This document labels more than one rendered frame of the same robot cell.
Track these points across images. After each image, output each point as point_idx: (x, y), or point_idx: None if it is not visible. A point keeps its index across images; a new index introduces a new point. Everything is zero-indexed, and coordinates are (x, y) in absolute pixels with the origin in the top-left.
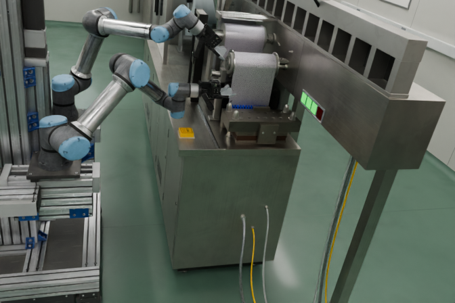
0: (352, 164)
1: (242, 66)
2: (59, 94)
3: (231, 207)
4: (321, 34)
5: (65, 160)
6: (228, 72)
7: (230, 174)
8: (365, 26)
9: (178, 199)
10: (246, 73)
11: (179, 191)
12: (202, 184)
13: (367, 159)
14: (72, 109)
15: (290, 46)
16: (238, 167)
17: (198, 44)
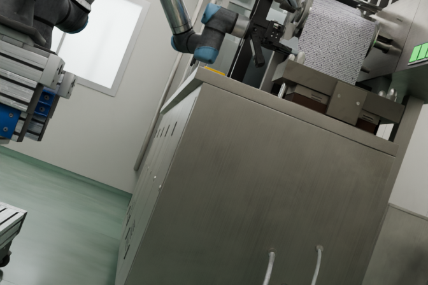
0: None
1: (321, 13)
2: None
3: (255, 220)
4: None
5: (21, 13)
6: (298, 23)
7: (269, 147)
8: None
9: (167, 172)
10: (327, 27)
11: (173, 156)
12: (218, 150)
13: None
14: (46, 32)
15: (400, 16)
16: (286, 139)
17: None
